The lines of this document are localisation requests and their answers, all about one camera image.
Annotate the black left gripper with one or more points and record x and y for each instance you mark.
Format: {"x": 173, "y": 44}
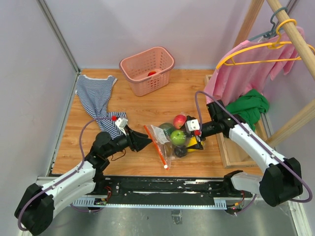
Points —
{"x": 131, "y": 136}

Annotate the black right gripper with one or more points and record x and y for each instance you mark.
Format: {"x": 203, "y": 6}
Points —
{"x": 197, "y": 146}

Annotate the clear zip top bag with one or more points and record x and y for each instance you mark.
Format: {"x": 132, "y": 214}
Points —
{"x": 161, "y": 139}

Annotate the fake red-yellow mango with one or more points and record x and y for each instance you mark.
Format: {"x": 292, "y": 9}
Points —
{"x": 151, "y": 73}

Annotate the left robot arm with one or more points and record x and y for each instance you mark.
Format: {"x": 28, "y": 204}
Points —
{"x": 40, "y": 204}

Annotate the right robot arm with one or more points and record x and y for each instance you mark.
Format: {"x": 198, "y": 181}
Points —
{"x": 281, "y": 180}

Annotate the fake yellow lemon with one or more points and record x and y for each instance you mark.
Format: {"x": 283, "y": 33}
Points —
{"x": 193, "y": 145}

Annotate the fake green lime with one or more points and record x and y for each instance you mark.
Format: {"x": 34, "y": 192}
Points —
{"x": 178, "y": 137}

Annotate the fake dark purple fruit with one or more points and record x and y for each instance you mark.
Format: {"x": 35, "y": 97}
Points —
{"x": 180, "y": 151}

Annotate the fake brown kiwi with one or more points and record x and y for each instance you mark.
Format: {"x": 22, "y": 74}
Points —
{"x": 169, "y": 149}

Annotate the green tank top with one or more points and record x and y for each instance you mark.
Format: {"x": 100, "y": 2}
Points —
{"x": 250, "y": 107}

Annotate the blue white striped shirt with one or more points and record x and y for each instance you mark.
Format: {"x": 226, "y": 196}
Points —
{"x": 94, "y": 95}

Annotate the pink plastic basket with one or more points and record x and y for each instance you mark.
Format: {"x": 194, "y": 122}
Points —
{"x": 136, "y": 68}

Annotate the pink shirt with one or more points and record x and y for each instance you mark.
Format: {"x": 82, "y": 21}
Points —
{"x": 230, "y": 82}

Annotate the yellow clothes hanger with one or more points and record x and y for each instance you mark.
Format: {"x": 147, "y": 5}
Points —
{"x": 260, "y": 53}

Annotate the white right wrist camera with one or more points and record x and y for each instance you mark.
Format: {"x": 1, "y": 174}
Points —
{"x": 193, "y": 127}

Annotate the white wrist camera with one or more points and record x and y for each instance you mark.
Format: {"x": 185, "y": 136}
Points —
{"x": 121, "y": 123}
{"x": 193, "y": 127}

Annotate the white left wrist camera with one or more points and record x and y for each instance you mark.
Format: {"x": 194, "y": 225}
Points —
{"x": 121, "y": 123}

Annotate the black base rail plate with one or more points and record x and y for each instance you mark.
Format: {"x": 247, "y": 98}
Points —
{"x": 162, "y": 191}

